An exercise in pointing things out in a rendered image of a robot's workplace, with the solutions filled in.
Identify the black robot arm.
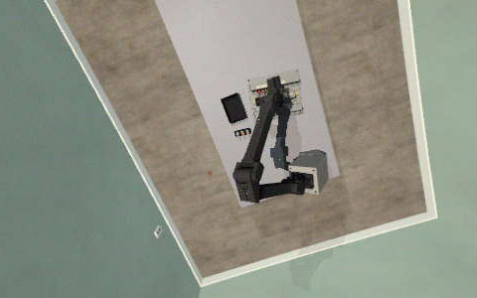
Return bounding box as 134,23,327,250
233,75,314,204

